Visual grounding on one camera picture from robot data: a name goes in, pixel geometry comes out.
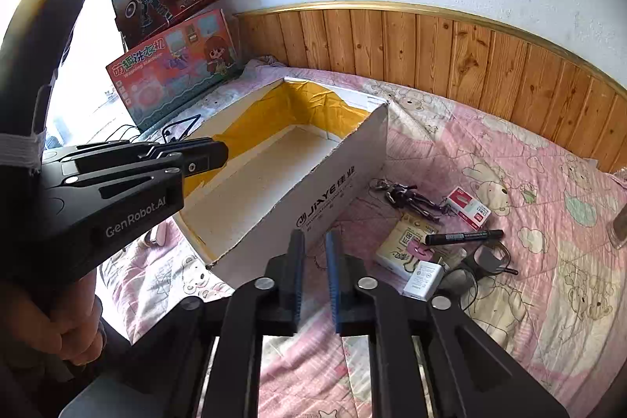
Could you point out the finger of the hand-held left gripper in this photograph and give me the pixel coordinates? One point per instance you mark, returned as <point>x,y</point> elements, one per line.
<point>205,158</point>
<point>186,144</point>

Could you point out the white charger plug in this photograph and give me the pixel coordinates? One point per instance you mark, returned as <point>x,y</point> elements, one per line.
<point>423,279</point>

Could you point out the glass jar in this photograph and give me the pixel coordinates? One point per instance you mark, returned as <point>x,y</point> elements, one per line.
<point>618,229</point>

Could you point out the beige tissue pack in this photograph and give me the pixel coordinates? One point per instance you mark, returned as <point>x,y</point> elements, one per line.
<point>397,249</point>

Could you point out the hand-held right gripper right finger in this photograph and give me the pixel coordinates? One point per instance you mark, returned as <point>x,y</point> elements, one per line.
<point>333,272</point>

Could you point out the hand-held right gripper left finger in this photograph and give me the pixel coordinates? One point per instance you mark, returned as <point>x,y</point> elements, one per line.
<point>298,262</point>

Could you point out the red and grey staple box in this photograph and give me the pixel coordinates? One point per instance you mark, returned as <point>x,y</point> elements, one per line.
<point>468,205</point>

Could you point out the purple action figure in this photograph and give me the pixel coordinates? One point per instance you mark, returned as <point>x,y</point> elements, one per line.
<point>416,201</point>

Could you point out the white cardboard box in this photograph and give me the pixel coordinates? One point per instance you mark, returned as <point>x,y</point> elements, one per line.
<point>254,183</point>

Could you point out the black glasses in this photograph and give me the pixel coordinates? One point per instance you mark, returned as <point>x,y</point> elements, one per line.
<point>490,259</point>

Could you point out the person's left hand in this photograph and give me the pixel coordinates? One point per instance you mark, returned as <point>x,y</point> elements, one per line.
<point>73,330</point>

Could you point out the pink cartoon toy box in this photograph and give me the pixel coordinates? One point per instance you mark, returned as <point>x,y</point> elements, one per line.
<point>186,60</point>

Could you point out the black marker pen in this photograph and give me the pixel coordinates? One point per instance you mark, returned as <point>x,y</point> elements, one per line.
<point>460,237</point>

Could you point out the black neckband earphones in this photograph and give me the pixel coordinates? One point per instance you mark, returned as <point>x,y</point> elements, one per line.
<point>168,134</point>

